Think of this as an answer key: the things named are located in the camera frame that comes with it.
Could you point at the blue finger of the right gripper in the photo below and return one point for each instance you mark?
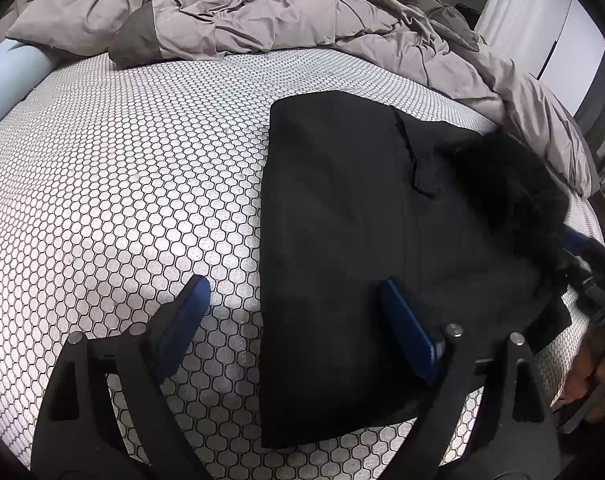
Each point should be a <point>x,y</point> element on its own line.
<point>575,242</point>

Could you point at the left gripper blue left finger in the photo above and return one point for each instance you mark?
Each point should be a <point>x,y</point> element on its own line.
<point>77,436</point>

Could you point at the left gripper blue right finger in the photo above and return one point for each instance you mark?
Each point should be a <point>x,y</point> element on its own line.
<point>514,436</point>

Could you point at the black pants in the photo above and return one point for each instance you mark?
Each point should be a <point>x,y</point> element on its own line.
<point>356,193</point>

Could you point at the person's right hand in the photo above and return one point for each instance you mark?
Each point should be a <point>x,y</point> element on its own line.
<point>589,363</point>

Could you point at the white honeycomb mattress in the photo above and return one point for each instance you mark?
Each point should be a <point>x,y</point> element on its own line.
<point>116,186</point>

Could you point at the white wardrobe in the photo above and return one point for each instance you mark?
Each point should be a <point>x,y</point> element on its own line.
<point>556,41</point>

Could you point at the light blue bolster pillow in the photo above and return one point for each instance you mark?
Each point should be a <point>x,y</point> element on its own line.
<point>22,68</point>

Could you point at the grey rumpled duvet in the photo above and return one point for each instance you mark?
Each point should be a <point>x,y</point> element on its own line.
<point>426,41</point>

